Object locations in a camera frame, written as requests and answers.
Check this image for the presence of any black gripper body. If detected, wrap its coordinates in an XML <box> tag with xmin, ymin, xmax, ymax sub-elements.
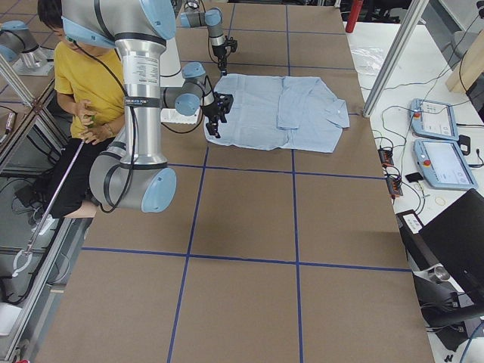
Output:
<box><xmin>203</xmin><ymin>101</ymin><xmax>227</xmax><ymax>127</ymax></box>
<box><xmin>213</xmin><ymin>45</ymin><xmax>231</xmax><ymax>65</ymax></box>

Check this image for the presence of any light blue long-sleeve shirt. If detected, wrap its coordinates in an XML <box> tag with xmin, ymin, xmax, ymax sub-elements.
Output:
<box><xmin>204</xmin><ymin>73</ymin><xmax>350</xmax><ymax>153</ymax></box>

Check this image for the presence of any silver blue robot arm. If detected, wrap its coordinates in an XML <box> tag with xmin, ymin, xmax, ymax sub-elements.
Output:
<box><xmin>62</xmin><ymin>1</ymin><xmax>234</xmax><ymax>213</ymax></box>
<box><xmin>178</xmin><ymin>1</ymin><xmax>237</xmax><ymax>76</ymax></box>

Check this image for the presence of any person in yellow shirt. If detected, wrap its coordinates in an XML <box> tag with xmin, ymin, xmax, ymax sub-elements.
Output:
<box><xmin>37</xmin><ymin>1</ymin><xmax>125</xmax><ymax>219</ymax></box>

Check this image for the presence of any red cylinder bottle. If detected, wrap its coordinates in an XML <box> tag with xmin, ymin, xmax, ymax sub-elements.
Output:
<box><xmin>345</xmin><ymin>0</ymin><xmax>364</xmax><ymax>33</ymax></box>

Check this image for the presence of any clear plastic bag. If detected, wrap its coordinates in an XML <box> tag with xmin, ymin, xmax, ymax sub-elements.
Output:
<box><xmin>350</xmin><ymin>46</ymin><xmax>385</xmax><ymax>76</ymax></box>

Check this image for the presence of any upper orange black adapter box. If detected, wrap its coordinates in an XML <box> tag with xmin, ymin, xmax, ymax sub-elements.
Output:
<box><xmin>378</xmin><ymin>147</ymin><xmax>395</xmax><ymax>167</ymax></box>

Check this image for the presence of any orange black adapter box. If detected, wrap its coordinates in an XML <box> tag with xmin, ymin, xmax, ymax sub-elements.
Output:
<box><xmin>378</xmin><ymin>147</ymin><xmax>395</xmax><ymax>167</ymax></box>
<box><xmin>386</xmin><ymin>174</ymin><xmax>403</xmax><ymax>199</ymax></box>

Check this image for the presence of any white power strip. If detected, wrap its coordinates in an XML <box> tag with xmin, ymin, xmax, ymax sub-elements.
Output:
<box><xmin>31</xmin><ymin>215</ymin><xmax>55</xmax><ymax>235</ymax></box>

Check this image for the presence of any lower orange black adapter box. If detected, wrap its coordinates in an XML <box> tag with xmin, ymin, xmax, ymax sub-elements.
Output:
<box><xmin>386</xmin><ymin>174</ymin><xmax>403</xmax><ymax>199</ymax></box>

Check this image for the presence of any upper blue teach pendant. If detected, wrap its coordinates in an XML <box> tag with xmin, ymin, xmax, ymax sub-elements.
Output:
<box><xmin>410</xmin><ymin>98</ymin><xmax>459</xmax><ymax>141</ymax></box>

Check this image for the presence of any blue teach pendant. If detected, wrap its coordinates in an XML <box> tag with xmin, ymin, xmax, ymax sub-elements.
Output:
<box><xmin>410</xmin><ymin>98</ymin><xmax>459</xmax><ymax>141</ymax></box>
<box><xmin>413</xmin><ymin>138</ymin><xmax>478</xmax><ymax>191</ymax></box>

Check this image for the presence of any lower blue teach pendant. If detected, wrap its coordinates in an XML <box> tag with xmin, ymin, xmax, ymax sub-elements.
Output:
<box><xmin>413</xmin><ymin>138</ymin><xmax>478</xmax><ymax>191</ymax></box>

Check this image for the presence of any grey office chair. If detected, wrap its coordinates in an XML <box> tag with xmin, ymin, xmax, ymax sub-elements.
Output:
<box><xmin>451</xmin><ymin>31</ymin><xmax>478</xmax><ymax>58</ymax></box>

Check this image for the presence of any wooden board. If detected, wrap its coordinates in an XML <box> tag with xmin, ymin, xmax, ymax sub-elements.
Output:
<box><xmin>445</xmin><ymin>30</ymin><xmax>483</xmax><ymax>93</ymax></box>

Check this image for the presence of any black computer monitor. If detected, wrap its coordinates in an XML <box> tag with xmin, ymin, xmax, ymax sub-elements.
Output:
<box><xmin>396</xmin><ymin>189</ymin><xmax>483</xmax><ymax>351</ymax></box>

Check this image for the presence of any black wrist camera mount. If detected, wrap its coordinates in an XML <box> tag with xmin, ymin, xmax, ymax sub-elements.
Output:
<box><xmin>214</xmin><ymin>92</ymin><xmax>234</xmax><ymax>123</ymax></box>

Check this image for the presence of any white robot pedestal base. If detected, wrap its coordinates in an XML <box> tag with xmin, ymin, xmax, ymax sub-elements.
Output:
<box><xmin>160</xmin><ymin>37</ymin><xmax>199</xmax><ymax>126</ymax></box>

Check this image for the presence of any green handled reacher stick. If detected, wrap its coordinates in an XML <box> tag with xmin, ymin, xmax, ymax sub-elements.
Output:
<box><xmin>11</xmin><ymin>140</ymin><xmax>85</xmax><ymax>278</ymax></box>

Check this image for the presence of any aluminium frame post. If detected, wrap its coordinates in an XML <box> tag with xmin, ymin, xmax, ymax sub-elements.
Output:
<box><xmin>362</xmin><ymin>0</ymin><xmax>429</xmax><ymax>117</ymax></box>

